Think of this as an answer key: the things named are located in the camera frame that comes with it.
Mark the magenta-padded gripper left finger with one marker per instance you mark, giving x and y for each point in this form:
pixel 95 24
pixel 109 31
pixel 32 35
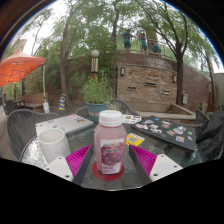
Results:
pixel 63 166

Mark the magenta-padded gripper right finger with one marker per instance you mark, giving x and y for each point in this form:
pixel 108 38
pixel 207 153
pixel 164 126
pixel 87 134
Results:
pixel 156 166

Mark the white ceramic mug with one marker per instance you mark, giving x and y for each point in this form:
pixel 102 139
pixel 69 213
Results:
pixel 52 143

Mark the yellow card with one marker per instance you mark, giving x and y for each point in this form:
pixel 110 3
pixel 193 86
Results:
pixel 134 139

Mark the black laptop with stickers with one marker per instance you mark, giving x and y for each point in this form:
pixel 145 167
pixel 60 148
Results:
pixel 166 131

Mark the flat round red coaster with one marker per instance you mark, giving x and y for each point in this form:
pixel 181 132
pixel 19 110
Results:
pixel 100 173

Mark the silver laptop with stickers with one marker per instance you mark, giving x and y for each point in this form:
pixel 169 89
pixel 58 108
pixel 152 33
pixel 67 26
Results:
pixel 65 123

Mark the pink juice bottle white cap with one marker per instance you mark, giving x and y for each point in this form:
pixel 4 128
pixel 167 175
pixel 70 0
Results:
pixel 110 145

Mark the white sticker card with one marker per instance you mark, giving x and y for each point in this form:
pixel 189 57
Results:
pixel 131 118

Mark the dark wicker chair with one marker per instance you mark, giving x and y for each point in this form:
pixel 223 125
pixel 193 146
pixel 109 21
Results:
pixel 116 106
pixel 23 128

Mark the blue yellow striped cone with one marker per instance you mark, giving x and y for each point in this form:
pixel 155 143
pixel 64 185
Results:
pixel 62 102

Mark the black jacket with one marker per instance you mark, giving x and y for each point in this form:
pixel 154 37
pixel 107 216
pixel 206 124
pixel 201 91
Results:
pixel 213 133

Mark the potted green plant teal pot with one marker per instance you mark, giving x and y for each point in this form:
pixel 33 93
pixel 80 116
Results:
pixel 96 95

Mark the orange patio umbrella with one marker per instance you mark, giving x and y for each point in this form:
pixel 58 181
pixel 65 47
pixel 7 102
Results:
pixel 16 66

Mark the person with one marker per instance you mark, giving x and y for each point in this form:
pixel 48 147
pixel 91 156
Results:
pixel 143 41
pixel 127 39
pixel 155 47

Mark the wall lantern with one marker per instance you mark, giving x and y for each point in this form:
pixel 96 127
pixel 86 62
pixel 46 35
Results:
pixel 122 71
pixel 174 78

